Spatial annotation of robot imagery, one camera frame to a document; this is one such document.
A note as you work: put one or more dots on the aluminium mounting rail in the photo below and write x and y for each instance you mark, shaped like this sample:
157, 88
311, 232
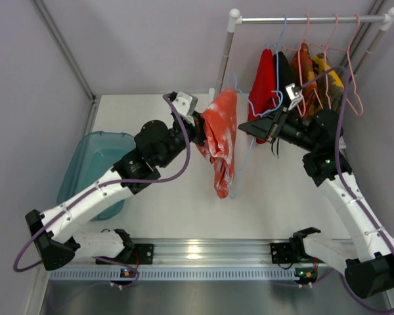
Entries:
210, 251

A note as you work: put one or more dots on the grey slotted cable duct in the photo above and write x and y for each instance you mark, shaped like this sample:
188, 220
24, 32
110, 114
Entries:
184, 274

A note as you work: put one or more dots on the orange white tie-dye trousers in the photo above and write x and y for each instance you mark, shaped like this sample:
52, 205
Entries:
220, 126

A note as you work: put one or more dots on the yellow camouflage trousers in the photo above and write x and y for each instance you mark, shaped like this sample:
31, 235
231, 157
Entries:
330, 87

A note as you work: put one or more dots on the orange camouflage trousers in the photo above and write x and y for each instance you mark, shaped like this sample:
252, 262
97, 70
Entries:
303, 75

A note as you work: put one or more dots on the white metal clothes rack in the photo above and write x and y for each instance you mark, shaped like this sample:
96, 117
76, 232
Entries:
245, 37

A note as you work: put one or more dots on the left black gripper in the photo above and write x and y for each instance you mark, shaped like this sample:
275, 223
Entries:
197, 128

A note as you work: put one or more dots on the pink hanger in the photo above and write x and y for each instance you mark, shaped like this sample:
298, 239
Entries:
311, 100
359, 108
303, 82

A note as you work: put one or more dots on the light blue hanger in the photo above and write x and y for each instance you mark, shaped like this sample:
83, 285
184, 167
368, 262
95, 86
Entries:
235, 186
275, 49

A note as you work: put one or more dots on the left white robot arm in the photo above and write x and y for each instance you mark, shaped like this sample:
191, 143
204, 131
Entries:
56, 232

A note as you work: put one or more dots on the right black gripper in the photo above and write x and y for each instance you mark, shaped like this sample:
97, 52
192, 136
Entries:
275, 126

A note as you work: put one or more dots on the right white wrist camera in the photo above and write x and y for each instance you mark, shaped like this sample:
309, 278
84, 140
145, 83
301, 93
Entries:
294, 94

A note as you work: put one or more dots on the black trousers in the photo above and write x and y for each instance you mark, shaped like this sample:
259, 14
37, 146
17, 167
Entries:
284, 72

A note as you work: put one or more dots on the red trousers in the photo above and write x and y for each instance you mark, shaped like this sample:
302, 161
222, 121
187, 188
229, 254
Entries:
262, 96

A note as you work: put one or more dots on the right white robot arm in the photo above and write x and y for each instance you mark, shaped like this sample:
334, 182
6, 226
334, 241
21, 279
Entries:
368, 264

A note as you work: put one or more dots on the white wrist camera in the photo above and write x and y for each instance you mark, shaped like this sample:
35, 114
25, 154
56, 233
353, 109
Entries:
294, 94
185, 104

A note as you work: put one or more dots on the teal plastic bin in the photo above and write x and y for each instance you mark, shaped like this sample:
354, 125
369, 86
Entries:
94, 155

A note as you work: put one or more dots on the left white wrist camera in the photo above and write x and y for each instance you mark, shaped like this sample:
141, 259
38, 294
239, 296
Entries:
185, 104

